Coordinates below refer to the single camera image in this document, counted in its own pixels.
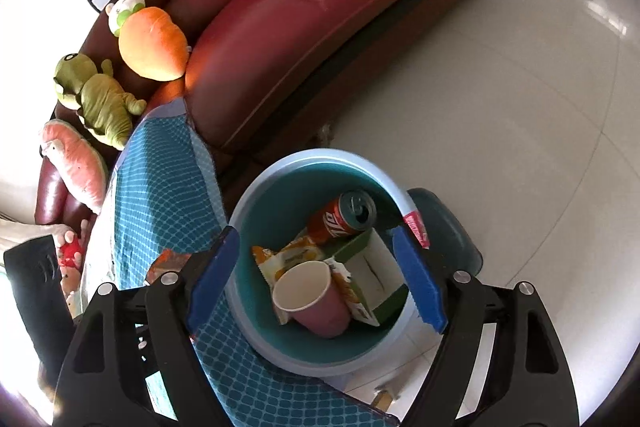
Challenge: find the red leather sofa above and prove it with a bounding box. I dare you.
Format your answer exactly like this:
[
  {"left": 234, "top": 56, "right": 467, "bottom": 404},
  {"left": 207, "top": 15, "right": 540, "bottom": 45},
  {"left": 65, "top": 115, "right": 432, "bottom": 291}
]
[{"left": 34, "top": 0, "right": 523, "bottom": 228}]

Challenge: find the wooden leg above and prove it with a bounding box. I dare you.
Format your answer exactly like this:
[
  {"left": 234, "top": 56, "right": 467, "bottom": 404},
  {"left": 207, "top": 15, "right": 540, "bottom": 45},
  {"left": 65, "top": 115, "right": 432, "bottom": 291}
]
[{"left": 372, "top": 383, "right": 402, "bottom": 414}]

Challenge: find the beige plush toy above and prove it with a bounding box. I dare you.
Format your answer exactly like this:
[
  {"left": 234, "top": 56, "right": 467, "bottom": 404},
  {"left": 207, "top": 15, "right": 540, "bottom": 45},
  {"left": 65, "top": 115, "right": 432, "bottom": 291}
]
[{"left": 61, "top": 266, "right": 86, "bottom": 320}]

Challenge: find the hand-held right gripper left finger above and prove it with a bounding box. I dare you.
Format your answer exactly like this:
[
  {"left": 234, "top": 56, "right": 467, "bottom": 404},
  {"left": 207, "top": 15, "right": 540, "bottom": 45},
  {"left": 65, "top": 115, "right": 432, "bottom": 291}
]
[{"left": 52, "top": 226, "right": 241, "bottom": 427}]

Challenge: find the orange snack bag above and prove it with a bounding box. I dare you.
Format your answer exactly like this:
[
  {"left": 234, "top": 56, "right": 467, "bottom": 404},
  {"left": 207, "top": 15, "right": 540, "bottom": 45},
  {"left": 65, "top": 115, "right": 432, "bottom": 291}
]
[{"left": 251, "top": 227, "right": 336, "bottom": 325}]

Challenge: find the green cardboard box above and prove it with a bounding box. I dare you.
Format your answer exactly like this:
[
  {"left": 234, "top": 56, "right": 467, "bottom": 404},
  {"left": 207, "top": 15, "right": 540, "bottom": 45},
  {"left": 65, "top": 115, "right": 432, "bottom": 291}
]
[{"left": 324, "top": 227, "right": 408, "bottom": 327}]

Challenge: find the pink watermelon plush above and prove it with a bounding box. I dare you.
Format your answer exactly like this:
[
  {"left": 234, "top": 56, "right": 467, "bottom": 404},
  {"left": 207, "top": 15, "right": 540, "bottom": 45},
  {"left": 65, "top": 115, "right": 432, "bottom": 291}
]
[{"left": 39, "top": 119, "right": 109, "bottom": 219}]

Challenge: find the teal patterned mat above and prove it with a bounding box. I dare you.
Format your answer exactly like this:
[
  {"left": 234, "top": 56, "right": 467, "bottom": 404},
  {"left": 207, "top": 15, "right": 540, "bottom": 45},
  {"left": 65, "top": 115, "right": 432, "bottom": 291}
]
[{"left": 82, "top": 99, "right": 401, "bottom": 427}]

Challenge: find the orange carrot plush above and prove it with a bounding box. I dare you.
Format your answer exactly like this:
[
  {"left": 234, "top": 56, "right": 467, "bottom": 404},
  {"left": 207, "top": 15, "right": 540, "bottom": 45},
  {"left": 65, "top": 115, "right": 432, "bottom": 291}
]
[{"left": 105, "top": 0, "right": 192, "bottom": 82}]

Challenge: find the teal plastic bin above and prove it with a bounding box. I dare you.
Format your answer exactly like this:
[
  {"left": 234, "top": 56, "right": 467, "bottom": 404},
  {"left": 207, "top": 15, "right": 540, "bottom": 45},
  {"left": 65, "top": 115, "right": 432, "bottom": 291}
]
[{"left": 222, "top": 148, "right": 437, "bottom": 379}]

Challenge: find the red and white plush toy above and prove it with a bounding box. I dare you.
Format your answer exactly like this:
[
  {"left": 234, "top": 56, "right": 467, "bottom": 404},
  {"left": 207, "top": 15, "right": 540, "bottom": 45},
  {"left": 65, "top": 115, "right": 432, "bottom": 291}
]
[{"left": 56, "top": 231, "right": 85, "bottom": 269}]

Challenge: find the red soda can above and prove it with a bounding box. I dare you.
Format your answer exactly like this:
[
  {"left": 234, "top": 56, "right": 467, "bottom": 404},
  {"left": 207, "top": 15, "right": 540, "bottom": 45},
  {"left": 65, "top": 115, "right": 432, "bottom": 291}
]
[{"left": 307, "top": 189, "right": 378, "bottom": 245}]

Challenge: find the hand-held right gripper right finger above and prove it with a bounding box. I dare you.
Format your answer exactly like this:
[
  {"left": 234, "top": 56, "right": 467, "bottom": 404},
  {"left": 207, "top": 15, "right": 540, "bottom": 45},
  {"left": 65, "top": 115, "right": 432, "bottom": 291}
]
[{"left": 391, "top": 226, "right": 582, "bottom": 427}]

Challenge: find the pink paper cup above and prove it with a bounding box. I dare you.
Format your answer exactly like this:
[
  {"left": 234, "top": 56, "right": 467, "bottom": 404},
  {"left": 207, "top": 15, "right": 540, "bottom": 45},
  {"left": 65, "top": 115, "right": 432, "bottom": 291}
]
[{"left": 272, "top": 260, "right": 351, "bottom": 339}]

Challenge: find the green frog plush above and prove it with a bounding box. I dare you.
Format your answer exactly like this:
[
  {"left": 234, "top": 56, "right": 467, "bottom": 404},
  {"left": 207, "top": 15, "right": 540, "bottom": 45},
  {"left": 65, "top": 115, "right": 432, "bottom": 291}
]
[{"left": 53, "top": 53, "right": 147, "bottom": 151}]

